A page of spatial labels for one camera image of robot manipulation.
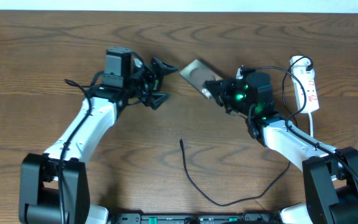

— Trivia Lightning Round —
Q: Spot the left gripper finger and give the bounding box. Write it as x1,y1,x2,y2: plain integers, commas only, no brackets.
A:
151,57,178,75
149,93,170,110

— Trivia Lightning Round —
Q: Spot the black charger cable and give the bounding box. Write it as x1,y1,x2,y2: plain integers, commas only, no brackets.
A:
179,55,314,207

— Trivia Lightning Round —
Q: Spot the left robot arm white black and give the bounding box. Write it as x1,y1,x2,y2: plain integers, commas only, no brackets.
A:
19,47,178,224

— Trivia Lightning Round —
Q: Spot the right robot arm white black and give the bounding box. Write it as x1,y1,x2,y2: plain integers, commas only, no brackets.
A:
204,72,358,224

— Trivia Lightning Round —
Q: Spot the white power strip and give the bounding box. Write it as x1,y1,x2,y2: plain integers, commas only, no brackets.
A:
290,55,319,114

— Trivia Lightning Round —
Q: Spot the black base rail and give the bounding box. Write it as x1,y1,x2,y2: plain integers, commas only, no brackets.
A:
107,212,283,224

